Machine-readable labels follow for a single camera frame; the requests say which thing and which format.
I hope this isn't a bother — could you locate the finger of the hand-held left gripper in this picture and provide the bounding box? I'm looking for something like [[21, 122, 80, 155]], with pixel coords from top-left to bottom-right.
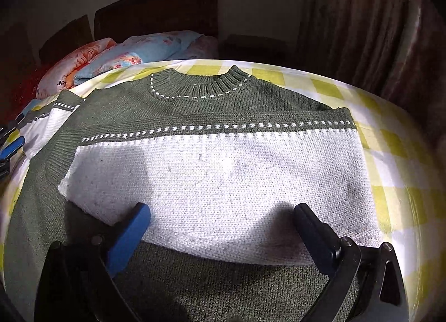
[[0, 114, 24, 136], [0, 135, 26, 179]]

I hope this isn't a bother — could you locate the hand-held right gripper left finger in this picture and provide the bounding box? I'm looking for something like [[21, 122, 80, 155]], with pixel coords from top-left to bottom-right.
[[35, 202, 151, 322]]

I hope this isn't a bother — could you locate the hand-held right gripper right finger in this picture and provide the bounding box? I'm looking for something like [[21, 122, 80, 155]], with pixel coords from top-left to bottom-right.
[[293, 203, 409, 322]]

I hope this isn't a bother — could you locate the green and white knit sweater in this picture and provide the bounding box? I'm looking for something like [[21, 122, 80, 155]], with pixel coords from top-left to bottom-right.
[[3, 65, 382, 322]]

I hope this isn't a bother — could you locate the light blue cloth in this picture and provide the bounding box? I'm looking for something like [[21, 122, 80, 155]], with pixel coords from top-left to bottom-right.
[[19, 98, 40, 118]]

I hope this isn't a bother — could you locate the red blanket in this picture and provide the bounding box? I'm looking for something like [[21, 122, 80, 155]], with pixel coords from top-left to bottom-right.
[[9, 64, 47, 108]]

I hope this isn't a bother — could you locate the orange floral pillow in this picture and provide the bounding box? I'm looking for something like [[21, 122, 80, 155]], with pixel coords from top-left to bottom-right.
[[35, 38, 117, 97]]

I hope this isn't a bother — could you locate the yellow checked bed sheet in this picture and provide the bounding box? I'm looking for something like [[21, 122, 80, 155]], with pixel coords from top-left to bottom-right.
[[0, 59, 446, 322]]

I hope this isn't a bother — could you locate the blue floral pillow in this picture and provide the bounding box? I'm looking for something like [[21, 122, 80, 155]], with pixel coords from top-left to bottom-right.
[[73, 30, 203, 87]]

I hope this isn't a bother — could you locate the dark wooden headboard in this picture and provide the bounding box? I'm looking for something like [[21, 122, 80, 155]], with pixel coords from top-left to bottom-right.
[[37, 0, 219, 66]]

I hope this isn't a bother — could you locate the pink pillow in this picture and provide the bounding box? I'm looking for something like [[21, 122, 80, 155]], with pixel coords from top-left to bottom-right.
[[174, 35, 219, 62]]

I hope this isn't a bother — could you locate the floral pink curtain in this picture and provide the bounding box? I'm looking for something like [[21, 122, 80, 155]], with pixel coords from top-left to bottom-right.
[[296, 0, 446, 150]]

